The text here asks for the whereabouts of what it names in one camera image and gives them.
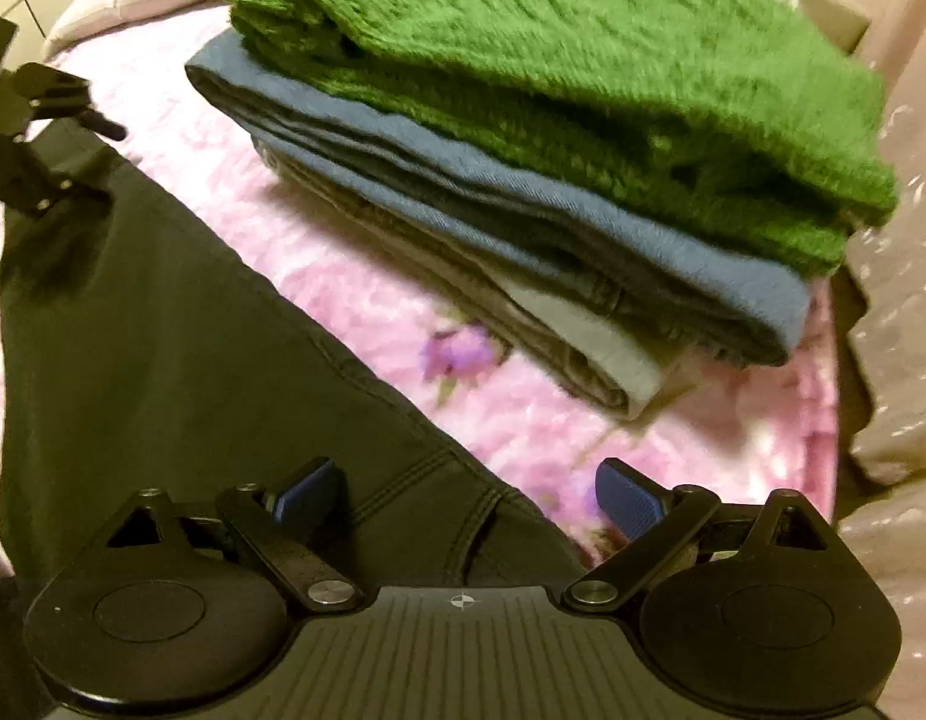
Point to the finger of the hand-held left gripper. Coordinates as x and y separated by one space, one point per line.
54 88
39 172

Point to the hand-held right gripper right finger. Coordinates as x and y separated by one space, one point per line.
626 499

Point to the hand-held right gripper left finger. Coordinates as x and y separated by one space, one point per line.
307 493

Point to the dark olive pants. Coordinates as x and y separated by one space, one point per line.
170 360

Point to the folded grey pants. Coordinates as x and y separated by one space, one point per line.
583 345

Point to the pink floral blanket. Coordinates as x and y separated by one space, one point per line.
343 255

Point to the folded blue garment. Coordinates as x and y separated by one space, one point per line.
553 240

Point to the beige printed cloth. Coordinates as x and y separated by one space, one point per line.
894 300

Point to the green knitted sweater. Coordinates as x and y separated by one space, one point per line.
583 67

